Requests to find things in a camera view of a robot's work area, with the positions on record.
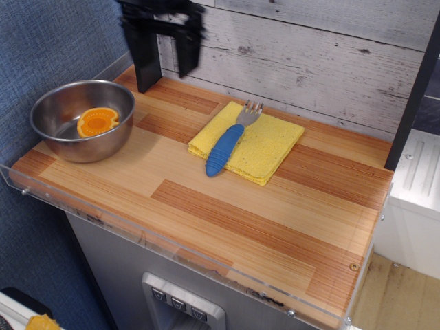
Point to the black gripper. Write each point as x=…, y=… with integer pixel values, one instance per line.
x=139, y=22

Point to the orange cheese wedge toy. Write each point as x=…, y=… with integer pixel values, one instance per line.
x=96, y=121

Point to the stainless steel bowl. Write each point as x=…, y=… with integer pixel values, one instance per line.
x=55, y=116

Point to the yellow folded cloth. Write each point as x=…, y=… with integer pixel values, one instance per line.
x=259, y=151

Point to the grey toy fridge cabinet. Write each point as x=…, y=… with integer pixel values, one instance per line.
x=118, y=266

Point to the clear acrylic table guard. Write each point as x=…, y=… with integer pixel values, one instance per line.
x=297, y=245

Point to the silver dispenser button panel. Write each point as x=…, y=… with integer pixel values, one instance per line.
x=182, y=304

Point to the white side cabinet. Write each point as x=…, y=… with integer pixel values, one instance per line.
x=408, y=229

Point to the left black vertical post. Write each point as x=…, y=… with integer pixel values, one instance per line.
x=149, y=75

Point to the black vertical post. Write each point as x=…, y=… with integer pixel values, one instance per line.
x=149, y=75
x=422, y=80

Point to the blue handled fork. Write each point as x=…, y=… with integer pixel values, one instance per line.
x=221, y=152

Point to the right black vertical post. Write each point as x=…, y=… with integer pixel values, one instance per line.
x=422, y=80

